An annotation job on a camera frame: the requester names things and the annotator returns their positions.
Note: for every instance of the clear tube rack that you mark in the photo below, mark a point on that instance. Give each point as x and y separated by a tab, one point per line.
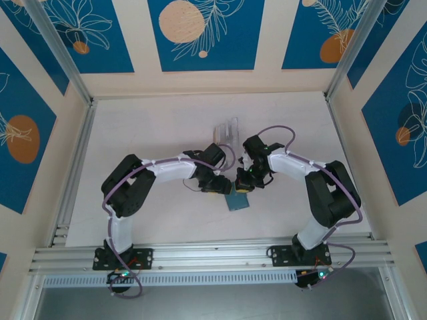
231	133

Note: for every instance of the small circuit board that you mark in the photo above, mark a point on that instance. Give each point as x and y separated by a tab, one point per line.
313	277
120	276

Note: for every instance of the aluminium corner post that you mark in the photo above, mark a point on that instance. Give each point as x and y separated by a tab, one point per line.
64	53
354	50

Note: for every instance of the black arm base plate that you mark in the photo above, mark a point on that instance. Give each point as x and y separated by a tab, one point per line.
278	255
146	258

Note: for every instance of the aluminium frame cross rail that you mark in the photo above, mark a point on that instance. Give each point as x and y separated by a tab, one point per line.
213	258

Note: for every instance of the aluminium side rail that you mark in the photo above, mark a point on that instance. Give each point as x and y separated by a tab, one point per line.
81	146
341	126

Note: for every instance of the aluminium frame leg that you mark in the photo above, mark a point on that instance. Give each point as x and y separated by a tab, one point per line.
395	296
31	296

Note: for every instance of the gold credit card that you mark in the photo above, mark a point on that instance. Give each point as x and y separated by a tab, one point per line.
217	133

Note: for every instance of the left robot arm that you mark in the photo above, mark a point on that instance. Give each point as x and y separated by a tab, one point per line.
173	168

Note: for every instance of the blue card holder wallet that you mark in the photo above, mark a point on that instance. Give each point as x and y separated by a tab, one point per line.
238	201

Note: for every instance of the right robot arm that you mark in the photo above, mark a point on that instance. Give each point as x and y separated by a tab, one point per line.
290	165

